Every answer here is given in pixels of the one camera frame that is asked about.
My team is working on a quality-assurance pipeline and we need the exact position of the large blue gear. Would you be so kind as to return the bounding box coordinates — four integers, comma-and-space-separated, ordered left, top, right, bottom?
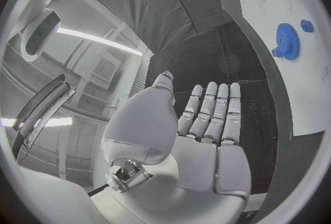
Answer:
275, 23, 302, 61

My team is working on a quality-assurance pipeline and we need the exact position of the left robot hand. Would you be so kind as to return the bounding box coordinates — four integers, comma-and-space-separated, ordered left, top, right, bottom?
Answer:
89, 71, 253, 224

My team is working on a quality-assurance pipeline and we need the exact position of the small blue gear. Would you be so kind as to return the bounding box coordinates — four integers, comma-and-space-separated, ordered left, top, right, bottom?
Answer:
271, 46, 284, 58

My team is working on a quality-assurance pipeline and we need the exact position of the blue peg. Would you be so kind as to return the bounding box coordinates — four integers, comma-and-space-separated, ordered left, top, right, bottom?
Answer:
300, 19, 316, 33

